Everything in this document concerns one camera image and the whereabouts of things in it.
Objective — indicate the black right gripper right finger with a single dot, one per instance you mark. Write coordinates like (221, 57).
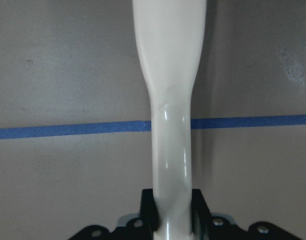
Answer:
(216, 227)

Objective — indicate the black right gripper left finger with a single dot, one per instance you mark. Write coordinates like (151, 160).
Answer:
(139, 227)

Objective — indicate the beige hand brush black bristles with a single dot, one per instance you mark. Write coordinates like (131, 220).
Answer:
(169, 38)

